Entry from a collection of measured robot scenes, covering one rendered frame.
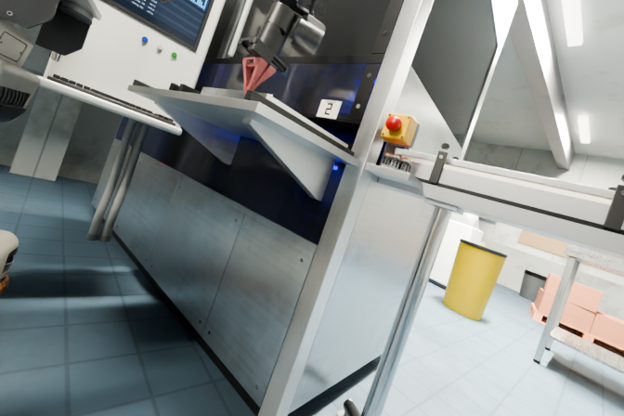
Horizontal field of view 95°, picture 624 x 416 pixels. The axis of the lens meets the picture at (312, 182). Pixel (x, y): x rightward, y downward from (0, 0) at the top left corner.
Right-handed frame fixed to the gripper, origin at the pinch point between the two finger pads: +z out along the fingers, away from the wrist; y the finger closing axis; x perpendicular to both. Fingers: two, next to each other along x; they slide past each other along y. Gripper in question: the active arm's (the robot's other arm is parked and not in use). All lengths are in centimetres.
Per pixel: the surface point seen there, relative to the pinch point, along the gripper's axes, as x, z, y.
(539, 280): -59, -29, 727
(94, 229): 98, 67, 17
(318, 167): -1.6, 6.1, 29.9
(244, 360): 6, 71, 43
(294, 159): -1.9, 7.8, 19.3
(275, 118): -11.0, 4.6, 1.4
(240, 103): -5.8, 4.7, -3.7
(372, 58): -1.8, -31.6, 32.7
